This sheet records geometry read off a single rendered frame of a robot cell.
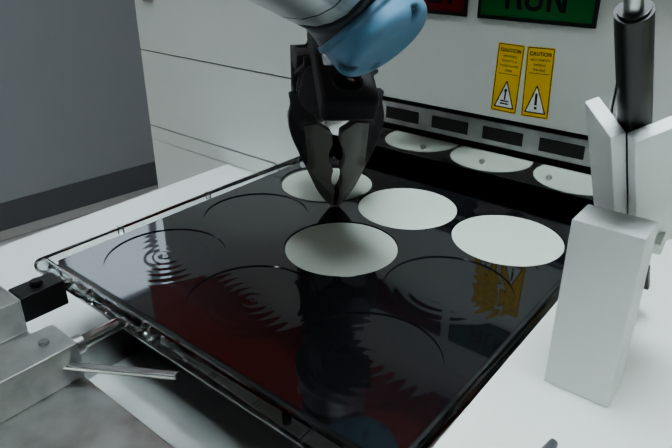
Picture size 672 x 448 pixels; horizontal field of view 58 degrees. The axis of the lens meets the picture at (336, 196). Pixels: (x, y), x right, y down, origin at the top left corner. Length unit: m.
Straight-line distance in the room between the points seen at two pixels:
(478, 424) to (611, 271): 0.09
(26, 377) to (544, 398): 0.31
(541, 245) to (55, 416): 0.41
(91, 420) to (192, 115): 0.66
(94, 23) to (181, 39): 1.88
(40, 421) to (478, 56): 0.51
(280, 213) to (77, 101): 2.31
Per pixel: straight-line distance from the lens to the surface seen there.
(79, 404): 0.44
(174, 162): 1.09
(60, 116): 2.85
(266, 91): 0.87
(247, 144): 0.92
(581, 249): 0.27
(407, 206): 0.62
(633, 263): 0.27
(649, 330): 0.37
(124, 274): 0.53
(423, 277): 0.50
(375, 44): 0.40
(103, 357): 0.56
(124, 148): 3.01
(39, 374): 0.44
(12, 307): 0.51
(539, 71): 0.64
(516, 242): 0.57
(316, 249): 0.54
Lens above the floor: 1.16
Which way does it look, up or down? 24 degrees down
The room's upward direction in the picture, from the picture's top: straight up
